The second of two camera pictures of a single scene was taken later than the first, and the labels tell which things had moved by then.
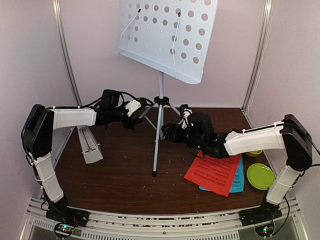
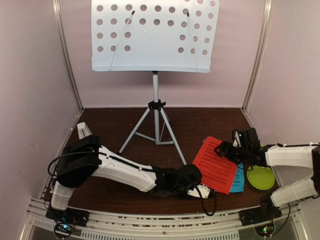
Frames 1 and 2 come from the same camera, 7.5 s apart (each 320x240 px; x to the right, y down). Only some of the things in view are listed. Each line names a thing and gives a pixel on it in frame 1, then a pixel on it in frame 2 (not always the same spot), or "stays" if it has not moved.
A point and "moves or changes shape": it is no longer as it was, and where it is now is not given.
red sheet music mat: x=216 y=175 stays
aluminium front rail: x=214 y=226 stays
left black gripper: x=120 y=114 to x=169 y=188
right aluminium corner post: x=262 y=55 stays
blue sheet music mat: x=238 y=184 stays
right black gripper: x=172 y=127 to x=227 y=154
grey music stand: x=166 y=36 moves or changes shape
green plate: x=260 y=176 stays
